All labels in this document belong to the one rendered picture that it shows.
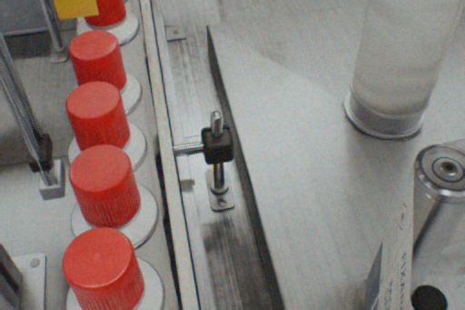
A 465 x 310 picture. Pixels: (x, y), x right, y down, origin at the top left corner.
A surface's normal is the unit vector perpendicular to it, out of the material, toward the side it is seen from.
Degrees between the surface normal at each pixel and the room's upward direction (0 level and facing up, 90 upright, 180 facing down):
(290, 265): 0
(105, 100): 2
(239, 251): 0
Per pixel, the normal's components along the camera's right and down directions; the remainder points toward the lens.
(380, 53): -0.73, 0.50
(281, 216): -0.01, -0.67
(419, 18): -0.23, 0.69
